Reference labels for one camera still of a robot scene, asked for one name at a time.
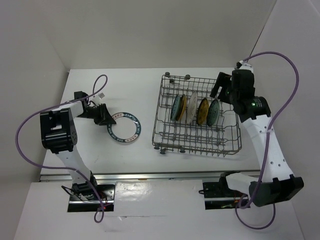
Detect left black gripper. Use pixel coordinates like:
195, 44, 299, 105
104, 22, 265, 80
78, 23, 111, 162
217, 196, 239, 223
76, 103, 117, 126

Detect white plate green lettered rim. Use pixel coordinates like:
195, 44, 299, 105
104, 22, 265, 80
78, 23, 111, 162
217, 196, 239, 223
107, 112, 142, 144

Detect blue floral plate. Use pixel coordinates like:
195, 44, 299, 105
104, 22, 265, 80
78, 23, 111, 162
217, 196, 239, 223
206, 99, 220, 127
170, 94, 181, 121

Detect yellow patterned plate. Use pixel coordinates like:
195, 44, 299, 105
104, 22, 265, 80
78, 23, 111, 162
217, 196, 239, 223
196, 97, 209, 126
175, 94, 187, 121

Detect white plate thin green rings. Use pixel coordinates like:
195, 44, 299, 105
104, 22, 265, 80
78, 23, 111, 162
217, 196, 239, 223
186, 91, 198, 125

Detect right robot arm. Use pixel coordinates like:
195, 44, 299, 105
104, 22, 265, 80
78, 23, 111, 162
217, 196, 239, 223
210, 69, 304, 207

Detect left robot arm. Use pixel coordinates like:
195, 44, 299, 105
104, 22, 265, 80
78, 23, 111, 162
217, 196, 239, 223
40, 91, 116, 200

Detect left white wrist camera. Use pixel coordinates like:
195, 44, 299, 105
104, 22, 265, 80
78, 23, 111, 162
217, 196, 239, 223
91, 92, 105, 105

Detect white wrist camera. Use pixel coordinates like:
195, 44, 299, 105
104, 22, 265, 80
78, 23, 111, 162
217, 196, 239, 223
234, 60, 254, 73
91, 92, 105, 105

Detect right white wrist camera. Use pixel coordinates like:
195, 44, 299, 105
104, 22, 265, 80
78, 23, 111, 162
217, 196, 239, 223
234, 60, 254, 73

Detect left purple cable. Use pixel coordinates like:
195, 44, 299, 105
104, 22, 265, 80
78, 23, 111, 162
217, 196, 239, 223
15, 74, 113, 224

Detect grey wire dish rack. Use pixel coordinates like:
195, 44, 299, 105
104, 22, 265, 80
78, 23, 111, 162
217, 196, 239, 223
152, 72, 242, 157

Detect aluminium rail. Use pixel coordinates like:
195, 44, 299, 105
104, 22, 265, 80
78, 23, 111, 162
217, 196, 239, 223
39, 169, 261, 183

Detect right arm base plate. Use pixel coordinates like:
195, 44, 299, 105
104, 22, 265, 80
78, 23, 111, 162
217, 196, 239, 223
198, 179, 243, 210

